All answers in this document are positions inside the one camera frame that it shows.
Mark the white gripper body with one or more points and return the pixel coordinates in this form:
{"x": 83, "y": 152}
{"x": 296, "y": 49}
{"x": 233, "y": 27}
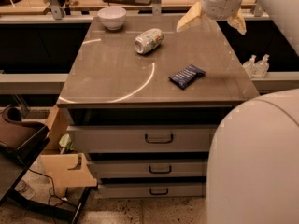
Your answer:
{"x": 221, "y": 10}

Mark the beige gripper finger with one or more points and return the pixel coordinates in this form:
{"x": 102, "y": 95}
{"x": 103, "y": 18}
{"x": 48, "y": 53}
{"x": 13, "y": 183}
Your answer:
{"x": 237, "y": 21}
{"x": 191, "y": 18}

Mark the silver green 7up can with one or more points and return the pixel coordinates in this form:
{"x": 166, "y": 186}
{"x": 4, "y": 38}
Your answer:
{"x": 148, "y": 40}

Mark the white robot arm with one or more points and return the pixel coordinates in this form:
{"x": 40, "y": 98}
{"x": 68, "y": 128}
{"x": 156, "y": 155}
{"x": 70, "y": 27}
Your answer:
{"x": 253, "y": 163}

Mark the left clear pump bottle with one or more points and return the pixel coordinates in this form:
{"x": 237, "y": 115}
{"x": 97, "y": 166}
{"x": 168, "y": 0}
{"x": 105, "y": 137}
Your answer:
{"x": 249, "y": 66}

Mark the clear pump bottle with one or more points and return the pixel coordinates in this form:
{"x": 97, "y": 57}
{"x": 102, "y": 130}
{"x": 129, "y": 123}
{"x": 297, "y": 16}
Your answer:
{"x": 249, "y": 66}
{"x": 261, "y": 67}

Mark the right clear pump bottle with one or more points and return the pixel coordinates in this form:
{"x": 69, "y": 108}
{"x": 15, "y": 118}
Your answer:
{"x": 261, "y": 67}

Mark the dark blue snack packet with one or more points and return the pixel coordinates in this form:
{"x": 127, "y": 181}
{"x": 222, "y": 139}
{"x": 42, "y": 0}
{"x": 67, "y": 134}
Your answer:
{"x": 187, "y": 76}

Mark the white ceramic bowl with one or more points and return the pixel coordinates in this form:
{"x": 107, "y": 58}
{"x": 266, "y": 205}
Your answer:
{"x": 113, "y": 18}

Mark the grey drawer cabinet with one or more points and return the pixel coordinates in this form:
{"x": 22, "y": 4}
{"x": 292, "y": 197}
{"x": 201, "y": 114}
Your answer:
{"x": 110, "y": 84}

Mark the top grey drawer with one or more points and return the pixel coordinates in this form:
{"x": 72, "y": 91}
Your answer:
{"x": 141, "y": 139}

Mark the grey drawer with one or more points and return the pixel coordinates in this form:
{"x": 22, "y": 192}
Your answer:
{"x": 141, "y": 139}
{"x": 147, "y": 168}
{"x": 152, "y": 190}

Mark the middle grey drawer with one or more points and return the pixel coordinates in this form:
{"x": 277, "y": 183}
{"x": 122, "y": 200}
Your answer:
{"x": 147, "y": 168}

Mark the bottom grey drawer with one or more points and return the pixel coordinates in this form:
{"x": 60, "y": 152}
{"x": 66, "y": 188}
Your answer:
{"x": 152, "y": 190}

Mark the green white small packet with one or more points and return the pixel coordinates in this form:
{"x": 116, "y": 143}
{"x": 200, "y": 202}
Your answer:
{"x": 65, "y": 144}

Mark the beige cardboard piece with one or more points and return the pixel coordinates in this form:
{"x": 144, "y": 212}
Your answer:
{"x": 67, "y": 170}

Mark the dark brown tray cart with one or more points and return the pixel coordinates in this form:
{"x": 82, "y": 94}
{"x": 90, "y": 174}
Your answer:
{"x": 21, "y": 142}

